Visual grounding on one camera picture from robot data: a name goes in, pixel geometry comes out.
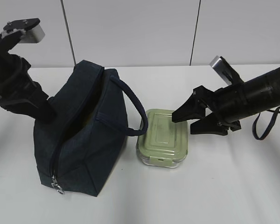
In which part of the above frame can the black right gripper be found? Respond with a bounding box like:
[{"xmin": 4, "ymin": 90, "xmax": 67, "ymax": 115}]
[{"xmin": 172, "ymin": 83, "xmax": 247, "ymax": 136}]

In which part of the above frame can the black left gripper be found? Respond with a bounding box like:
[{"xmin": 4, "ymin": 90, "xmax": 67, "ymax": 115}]
[{"xmin": 0, "ymin": 55, "xmax": 56, "ymax": 123}]

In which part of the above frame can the green lidded glass container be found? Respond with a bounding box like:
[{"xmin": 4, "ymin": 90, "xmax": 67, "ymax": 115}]
[{"xmin": 136, "ymin": 109, "xmax": 189, "ymax": 168}]

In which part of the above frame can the navy blue lunch bag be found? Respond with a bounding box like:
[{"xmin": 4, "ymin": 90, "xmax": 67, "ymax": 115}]
[{"xmin": 33, "ymin": 60, "xmax": 148, "ymax": 196}]

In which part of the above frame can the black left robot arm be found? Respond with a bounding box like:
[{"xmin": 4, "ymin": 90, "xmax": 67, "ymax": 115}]
[{"xmin": 0, "ymin": 31, "xmax": 56, "ymax": 123}]

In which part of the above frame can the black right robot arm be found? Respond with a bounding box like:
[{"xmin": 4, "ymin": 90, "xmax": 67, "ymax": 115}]
[{"xmin": 172, "ymin": 67, "xmax": 280, "ymax": 140}]

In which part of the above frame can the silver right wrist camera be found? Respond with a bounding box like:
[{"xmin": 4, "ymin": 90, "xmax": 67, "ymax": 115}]
[{"xmin": 209, "ymin": 56, "xmax": 244, "ymax": 85}]

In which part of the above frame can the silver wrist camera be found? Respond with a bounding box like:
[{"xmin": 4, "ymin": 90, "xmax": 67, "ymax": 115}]
[
  {"xmin": 1, "ymin": 18, "xmax": 45, "ymax": 43},
  {"xmin": 209, "ymin": 56, "xmax": 244, "ymax": 85}
]

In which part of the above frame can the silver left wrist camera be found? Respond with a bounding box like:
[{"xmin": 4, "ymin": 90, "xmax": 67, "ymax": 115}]
[{"xmin": 1, "ymin": 18, "xmax": 45, "ymax": 43}]

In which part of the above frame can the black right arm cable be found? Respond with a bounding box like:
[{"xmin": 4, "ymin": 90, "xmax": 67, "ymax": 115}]
[{"xmin": 252, "ymin": 60, "xmax": 280, "ymax": 140}]

